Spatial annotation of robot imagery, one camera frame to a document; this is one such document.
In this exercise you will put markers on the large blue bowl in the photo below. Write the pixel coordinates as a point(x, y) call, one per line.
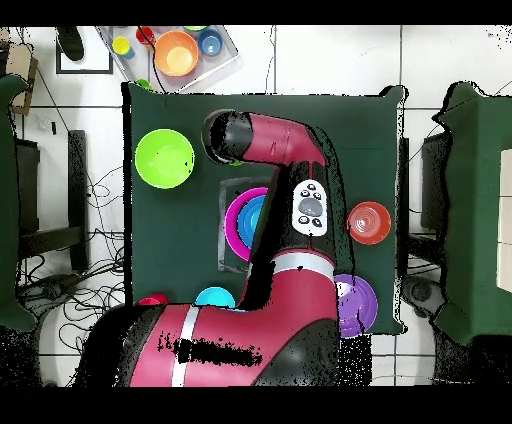
point(240, 224)

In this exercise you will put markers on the large pink bowl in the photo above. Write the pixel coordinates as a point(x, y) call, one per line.
point(231, 228)

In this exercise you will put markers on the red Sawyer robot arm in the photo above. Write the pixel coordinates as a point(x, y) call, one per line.
point(280, 140)

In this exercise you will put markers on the small cyan bowl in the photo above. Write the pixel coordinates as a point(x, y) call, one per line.
point(214, 298)

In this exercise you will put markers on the large green bowl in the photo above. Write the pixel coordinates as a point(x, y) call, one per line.
point(164, 158)

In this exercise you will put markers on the orange ribbed bowl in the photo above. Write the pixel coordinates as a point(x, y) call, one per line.
point(368, 222)

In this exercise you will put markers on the red cup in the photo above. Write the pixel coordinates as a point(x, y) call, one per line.
point(144, 36)
point(154, 300)

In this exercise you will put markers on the purple bowl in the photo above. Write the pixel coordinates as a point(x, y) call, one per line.
point(360, 304)

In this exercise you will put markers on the dark green table cloth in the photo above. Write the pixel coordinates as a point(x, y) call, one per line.
point(360, 116)

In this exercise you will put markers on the blue cup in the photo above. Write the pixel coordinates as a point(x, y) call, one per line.
point(210, 43)

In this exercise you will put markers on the large orange bowl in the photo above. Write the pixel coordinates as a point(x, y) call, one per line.
point(176, 54)

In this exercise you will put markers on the black floor device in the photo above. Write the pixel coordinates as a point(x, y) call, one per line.
point(52, 288)
point(420, 292)

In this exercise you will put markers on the clear plastic tray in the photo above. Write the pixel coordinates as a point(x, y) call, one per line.
point(138, 66)

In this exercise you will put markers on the yellow cup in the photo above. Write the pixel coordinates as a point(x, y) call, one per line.
point(120, 46)

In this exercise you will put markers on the green covered side table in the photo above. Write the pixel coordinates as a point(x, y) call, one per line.
point(8, 200)
point(476, 200)

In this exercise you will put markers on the beige box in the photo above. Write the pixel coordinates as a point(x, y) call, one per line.
point(504, 220)

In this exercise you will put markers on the person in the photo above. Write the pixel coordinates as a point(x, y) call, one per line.
point(70, 44)

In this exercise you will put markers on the brown cardboard box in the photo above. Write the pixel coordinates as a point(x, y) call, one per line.
point(22, 68)

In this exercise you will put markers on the black table leg frame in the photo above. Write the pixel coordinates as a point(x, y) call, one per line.
point(430, 180)
point(76, 180)

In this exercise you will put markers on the black floor tape frame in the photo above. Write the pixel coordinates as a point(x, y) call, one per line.
point(84, 72)

